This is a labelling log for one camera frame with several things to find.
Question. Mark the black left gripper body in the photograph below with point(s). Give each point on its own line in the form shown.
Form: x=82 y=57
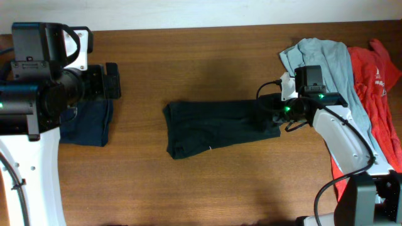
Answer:
x=90 y=85

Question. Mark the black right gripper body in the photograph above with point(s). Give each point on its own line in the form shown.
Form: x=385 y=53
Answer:
x=287 y=108

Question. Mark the dark green shirt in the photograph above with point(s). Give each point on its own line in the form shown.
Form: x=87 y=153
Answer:
x=196 y=127

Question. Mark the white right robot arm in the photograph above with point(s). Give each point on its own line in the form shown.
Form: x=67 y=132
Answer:
x=373 y=192

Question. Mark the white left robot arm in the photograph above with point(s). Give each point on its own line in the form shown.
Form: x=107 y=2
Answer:
x=30 y=140

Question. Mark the folded navy blue shirt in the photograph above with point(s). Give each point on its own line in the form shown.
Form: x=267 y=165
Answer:
x=87 y=124

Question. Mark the light blue shirt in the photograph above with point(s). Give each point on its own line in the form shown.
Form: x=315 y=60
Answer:
x=336 y=66

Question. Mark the red shirt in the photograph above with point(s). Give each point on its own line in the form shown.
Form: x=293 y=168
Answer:
x=374 y=75

